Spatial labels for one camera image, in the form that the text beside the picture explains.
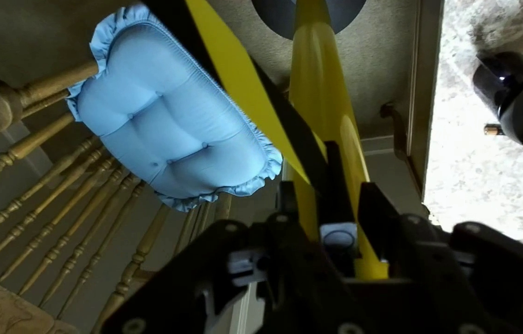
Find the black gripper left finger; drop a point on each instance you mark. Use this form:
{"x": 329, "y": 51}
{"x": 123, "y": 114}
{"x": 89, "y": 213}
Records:
{"x": 338, "y": 192}

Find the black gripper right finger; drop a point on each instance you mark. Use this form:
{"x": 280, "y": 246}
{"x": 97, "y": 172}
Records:
{"x": 380, "y": 217}

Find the yellow pole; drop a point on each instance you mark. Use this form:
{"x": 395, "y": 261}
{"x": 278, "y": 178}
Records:
{"x": 327, "y": 113}

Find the marble top side table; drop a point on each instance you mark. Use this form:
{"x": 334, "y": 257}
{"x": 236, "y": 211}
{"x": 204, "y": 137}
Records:
{"x": 490, "y": 179}

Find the black mug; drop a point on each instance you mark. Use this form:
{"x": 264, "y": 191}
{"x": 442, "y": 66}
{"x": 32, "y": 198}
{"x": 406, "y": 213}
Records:
{"x": 518, "y": 100}

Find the blue seat cushion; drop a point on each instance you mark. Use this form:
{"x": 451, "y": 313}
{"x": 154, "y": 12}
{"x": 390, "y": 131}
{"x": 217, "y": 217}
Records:
{"x": 169, "y": 113}

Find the wooden spindle chair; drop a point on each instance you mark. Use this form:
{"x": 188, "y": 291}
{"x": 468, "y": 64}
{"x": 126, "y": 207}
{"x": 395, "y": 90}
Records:
{"x": 45, "y": 205}

